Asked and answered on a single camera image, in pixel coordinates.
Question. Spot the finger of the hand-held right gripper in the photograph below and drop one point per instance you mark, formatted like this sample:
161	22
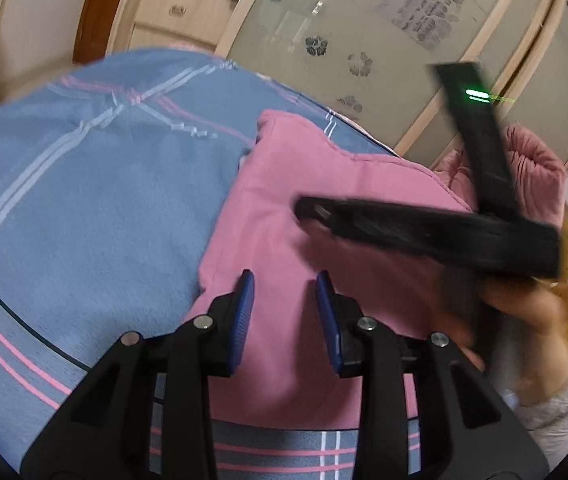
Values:
374	222

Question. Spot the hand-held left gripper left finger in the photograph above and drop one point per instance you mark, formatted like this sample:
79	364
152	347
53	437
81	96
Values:
241	320

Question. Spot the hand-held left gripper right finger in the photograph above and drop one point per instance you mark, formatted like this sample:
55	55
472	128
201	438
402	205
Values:
326	320

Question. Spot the pink garment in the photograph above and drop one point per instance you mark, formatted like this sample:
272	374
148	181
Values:
284	200

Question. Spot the person's right forearm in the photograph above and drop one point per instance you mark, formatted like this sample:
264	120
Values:
559	410

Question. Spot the person's right hand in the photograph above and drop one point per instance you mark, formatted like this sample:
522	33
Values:
534	320

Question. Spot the pink padded jacket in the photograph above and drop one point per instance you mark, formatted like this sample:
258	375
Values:
534	170

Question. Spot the blue plaid bed sheet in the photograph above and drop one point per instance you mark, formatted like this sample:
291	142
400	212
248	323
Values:
63	185

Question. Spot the light wooden wardrobe drawer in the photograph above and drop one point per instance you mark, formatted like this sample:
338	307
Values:
168	40
183	10

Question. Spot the brown wooden board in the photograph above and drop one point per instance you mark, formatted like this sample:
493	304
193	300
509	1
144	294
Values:
98	10

